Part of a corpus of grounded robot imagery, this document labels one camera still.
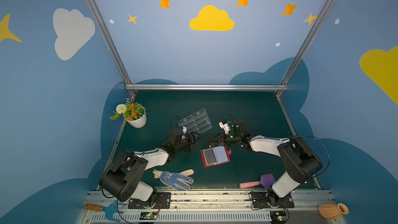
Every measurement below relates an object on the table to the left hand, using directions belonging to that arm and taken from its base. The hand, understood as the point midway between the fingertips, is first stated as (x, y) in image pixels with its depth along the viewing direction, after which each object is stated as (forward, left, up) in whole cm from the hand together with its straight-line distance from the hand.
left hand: (205, 139), depth 85 cm
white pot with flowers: (+13, +42, +3) cm, 44 cm away
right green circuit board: (-34, -35, -11) cm, 50 cm away
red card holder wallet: (-4, -10, -10) cm, 14 cm away
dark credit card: (-6, -3, -9) cm, 12 cm away
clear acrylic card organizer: (+15, +4, -6) cm, 17 cm away
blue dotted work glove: (-20, +13, -9) cm, 25 cm away
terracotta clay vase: (-32, -54, 0) cm, 63 cm away
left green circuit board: (-35, +25, -10) cm, 44 cm away
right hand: (+2, -5, -2) cm, 5 cm away
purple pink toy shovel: (-19, -32, -7) cm, 38 cm away
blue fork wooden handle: (-33, +44, -11) cm, 56 cm away
